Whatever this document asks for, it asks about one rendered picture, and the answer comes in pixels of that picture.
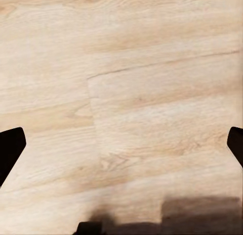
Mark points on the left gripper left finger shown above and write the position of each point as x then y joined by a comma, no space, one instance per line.
12,144

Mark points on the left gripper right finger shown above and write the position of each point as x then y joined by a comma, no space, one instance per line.
235,143

